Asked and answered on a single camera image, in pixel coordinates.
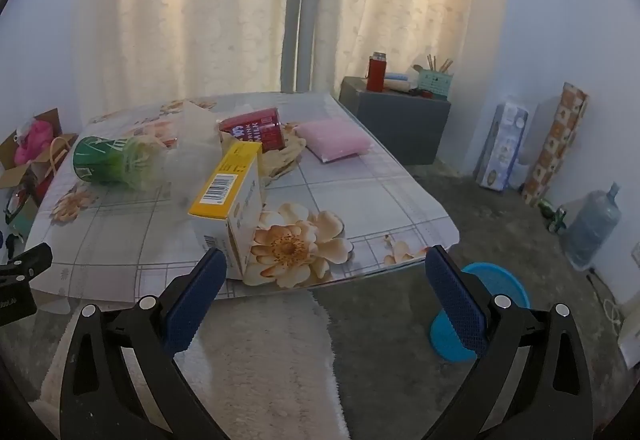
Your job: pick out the green glass bottle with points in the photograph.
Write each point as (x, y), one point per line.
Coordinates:
(555, 220)

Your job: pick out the open cardboard box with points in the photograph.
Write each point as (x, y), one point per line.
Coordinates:
(15, 176)

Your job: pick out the pink cloth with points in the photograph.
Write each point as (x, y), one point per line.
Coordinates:
(32, 144)

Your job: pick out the white appliance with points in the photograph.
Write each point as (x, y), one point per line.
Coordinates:
(631, 340)

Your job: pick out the large clear water jug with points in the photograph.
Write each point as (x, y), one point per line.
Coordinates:
(592, 225)

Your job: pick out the bundle of wooden chopsticks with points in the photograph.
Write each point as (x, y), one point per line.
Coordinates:
(442, 64)

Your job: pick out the red thermos bottle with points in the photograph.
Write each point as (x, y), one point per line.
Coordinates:
(376, 74)

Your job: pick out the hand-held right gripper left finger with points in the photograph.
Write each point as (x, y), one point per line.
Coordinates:
(197, 300)

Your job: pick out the red milk can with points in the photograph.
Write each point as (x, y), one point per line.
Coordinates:
(255, 129)

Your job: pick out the tissue roll pack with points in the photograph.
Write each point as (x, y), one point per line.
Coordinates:
(500, 144)

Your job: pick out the grey window post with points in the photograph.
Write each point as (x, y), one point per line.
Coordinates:
(300, 19)

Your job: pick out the grey cabinet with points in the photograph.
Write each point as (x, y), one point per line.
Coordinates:
(400, 124)

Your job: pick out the blue plastic bin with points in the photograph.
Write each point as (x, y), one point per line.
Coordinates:
(505, 277)

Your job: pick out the small red dish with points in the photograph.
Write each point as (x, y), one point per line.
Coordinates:
(424, 93)

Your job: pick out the patterned wrapping roll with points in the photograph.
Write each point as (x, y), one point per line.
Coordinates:
(555, 144)

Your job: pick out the yellow cardboard box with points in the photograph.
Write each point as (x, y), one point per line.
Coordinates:
(225, 185)

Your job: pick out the green plastic cup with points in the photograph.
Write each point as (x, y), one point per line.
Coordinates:
(100, 159)

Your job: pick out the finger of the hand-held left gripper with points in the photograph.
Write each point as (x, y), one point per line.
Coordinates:
(27, 259)
(15, 302)

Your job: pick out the green utensil holder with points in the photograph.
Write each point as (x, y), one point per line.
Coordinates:
(435, 82)

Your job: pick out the pink plastic packet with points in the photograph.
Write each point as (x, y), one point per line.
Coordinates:
(332, 139)

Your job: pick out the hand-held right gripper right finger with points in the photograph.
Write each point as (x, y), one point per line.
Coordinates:
(457, 300)

